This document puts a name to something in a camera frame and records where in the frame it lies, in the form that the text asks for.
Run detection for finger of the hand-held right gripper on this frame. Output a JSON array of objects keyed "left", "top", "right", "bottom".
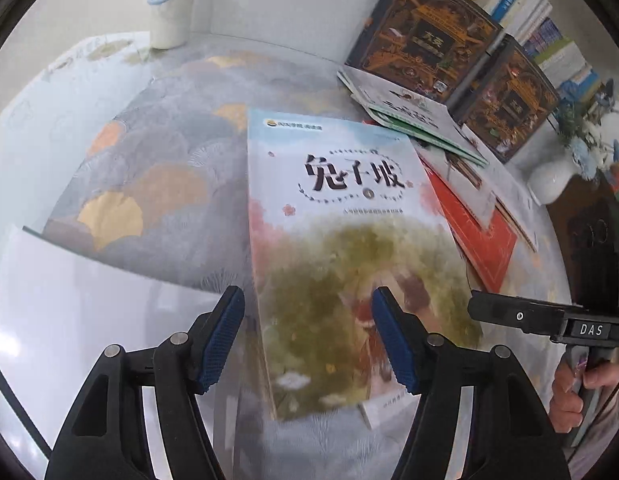
[{"left": 468, "top": 290, "right": 575, "bottom": 337}]

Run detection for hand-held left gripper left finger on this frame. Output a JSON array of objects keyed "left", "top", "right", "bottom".
[{"left": 44, "top": 285, "right": 246, "bottom": 480}]

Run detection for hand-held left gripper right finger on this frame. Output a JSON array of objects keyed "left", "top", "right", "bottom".
[{"left": 372, "top": 286, "right": 573, "bottom": 480}]

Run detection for white pastel landscape cover book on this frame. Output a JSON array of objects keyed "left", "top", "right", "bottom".
[{"left": 246, "top": 107, "right": 483, "bottom": 431}]

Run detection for green edged book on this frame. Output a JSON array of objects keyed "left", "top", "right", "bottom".
[{"left": 359, "top": 105, "right": 490, "bottom": 168}]

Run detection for grey lady illustration book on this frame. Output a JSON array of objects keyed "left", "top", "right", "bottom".
[{"left": 338, "top": 66, "right": 470, "bottom": 136}]

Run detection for person's right forearm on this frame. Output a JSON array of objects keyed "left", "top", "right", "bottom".
[{"left": 572, "top": 385, "right": 619, "bottom": 476}]

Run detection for row of colourful shelved books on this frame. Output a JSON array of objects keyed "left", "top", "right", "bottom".
[{"left": 339, "top": 0, "right": 605, "bottom": 106}]

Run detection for person's right hand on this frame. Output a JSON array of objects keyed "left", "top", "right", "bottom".
[{"left": 549, "top": 355, "right": 619, "bottom": 433}]

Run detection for orange red cover book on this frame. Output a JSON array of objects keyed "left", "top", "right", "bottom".
[{"left": 422, "top": 160, "right": 519, "bottom": 293}]

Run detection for brown wooden cabinet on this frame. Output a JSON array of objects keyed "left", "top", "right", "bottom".
[{"left": 544, "top": 180, "right": 619, "bottom": 306}]

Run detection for white yellow edged book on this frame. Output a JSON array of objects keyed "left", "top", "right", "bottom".
[{"left": 459, "top": 122, "right": 540, "bottom": 253}]

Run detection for white ribbed vase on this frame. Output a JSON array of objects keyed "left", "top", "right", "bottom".
[{"left": 528, "top": 162, "right": 577, "bottom": 207}]

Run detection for white building illustration book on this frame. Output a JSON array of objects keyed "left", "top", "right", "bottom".
[{"left": 418, "top": 144, "right": 497, "bottom": 228}]

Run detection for grey ginkgo leaf tablecloth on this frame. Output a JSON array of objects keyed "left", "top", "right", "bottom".
[{"left": 39, "top": 47, "right": 575, "bottom": 480}]

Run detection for blue and white artificial flowers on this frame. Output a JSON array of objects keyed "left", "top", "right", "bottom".
[{"left": 554, "top": 80, "right": 619, "bottom": 196}]

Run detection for dark ornate gold cover book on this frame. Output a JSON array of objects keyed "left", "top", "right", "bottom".
[
  {"left": 345, "top": 0, "right": 505, "bottom": 106},
  {"left": 454, "top": 35, "right": 560, "bottom": 163}
]

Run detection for white bottle with blue lid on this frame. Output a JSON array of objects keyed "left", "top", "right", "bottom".
[{"left": 148, "top": 0, "right": 197, "bottom": 50}]

